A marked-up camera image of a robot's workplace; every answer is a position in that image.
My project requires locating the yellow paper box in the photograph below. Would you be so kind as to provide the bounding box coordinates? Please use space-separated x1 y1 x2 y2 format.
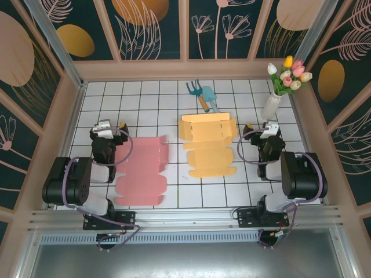
177 112 239 178

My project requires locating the pink paper box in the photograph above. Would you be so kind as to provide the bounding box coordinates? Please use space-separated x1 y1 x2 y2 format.
114 135 170 207

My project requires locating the white ribbed vase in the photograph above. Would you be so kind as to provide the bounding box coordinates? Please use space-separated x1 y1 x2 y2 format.
260 93 283 120

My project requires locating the light blue trowel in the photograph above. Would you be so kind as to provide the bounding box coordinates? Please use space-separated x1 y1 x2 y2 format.
201 86 220 115

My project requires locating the tulip bouquet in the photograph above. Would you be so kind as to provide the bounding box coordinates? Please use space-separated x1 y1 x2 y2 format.
266 55 314 97

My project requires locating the grey metal sheet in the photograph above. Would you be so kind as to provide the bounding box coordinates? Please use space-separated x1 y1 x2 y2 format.
17 243 357 278

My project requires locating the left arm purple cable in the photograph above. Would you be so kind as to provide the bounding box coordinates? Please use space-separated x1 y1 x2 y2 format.
62 127 143 251

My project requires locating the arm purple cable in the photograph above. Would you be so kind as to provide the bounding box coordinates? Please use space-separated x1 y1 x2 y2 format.
62 127 143 251
237 129 328 250

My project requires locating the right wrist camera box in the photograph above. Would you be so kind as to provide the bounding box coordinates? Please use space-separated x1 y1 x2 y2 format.
260 120 279 140

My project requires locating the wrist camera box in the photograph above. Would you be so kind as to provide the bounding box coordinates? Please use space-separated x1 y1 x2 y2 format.
260 120 279 140
93 119 114 139

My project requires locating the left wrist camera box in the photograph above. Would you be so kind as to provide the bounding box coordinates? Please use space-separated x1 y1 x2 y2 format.
93 119 114 139

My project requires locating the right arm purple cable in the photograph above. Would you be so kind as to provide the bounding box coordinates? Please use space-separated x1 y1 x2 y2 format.
237 129 328 250

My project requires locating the aluminium side rail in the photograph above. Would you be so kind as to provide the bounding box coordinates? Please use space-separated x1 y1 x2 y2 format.
43 82 88 210
285 82 330 205

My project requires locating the teal rake with wooden handle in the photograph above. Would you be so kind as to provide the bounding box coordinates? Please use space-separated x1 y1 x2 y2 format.
185 79 211 114

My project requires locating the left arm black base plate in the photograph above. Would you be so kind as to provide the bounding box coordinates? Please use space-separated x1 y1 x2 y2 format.
83 210 137 231

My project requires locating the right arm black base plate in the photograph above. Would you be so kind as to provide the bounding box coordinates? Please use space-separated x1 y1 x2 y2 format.
237 208 290 228

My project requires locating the aluminium corner post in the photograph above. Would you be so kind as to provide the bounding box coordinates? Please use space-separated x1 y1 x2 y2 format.
24 0 88 87
292 0 339 63

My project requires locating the slotted grey cable duct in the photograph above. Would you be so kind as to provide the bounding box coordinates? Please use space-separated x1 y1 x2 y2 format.
39 231 334 246

